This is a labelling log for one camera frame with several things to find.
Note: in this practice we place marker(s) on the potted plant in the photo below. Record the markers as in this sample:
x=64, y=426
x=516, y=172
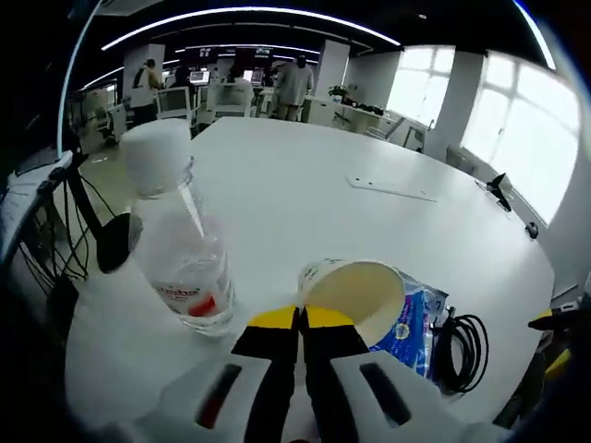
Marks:
x=338, y=91

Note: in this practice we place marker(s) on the black laptop stand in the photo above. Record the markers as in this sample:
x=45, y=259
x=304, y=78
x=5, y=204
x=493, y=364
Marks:
x=80, y=194

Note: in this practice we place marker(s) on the blue and white packet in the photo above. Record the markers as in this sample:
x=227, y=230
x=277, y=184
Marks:
x=411, y=337

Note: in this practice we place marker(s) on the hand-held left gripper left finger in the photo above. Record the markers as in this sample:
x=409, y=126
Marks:
x=258, y=369

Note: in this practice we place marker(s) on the white paper cup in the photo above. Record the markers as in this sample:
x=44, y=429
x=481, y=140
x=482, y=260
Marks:
x=360, y=295

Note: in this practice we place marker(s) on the clear water bottle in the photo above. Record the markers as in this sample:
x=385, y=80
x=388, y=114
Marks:
x=180, y=231

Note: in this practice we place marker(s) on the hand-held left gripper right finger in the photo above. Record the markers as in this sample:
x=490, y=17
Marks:
x=337, y=369

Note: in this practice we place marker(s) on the small black object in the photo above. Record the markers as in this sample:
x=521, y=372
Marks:
x=533, y=230

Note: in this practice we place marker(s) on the black tablet stand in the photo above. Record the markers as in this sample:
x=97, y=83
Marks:
x=501, y=191

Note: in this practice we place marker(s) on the grey table cover plate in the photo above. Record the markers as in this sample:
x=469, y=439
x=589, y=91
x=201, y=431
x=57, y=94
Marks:
x=388, y=188

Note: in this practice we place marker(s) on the black oval object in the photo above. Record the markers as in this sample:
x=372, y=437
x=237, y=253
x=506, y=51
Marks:
x=113, y=244

